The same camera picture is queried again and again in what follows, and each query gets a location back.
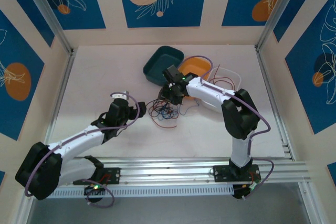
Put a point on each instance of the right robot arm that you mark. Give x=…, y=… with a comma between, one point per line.
x=207, y=90

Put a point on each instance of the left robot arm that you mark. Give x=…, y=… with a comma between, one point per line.
x=76, y=142

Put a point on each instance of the orange plastic bin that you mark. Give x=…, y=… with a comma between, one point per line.
x=195, y=68

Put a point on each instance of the teal plastic bin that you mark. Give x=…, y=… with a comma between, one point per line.
x=160, y=64

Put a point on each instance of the white plastic bin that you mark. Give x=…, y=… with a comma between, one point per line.
x=231, y=77

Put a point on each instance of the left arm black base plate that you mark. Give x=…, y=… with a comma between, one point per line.
x=113, y=175

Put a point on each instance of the aluminium side rail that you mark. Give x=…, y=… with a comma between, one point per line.
x=273, y=98
x=51, y=127

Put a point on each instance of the aluminium mounting rail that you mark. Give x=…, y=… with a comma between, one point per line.
x=168, y=171

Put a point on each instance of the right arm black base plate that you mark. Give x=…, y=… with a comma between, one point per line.
x=221, y=172

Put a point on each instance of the aluminium frame post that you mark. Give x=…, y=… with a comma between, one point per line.
x=48, y=11
x=277, y=11

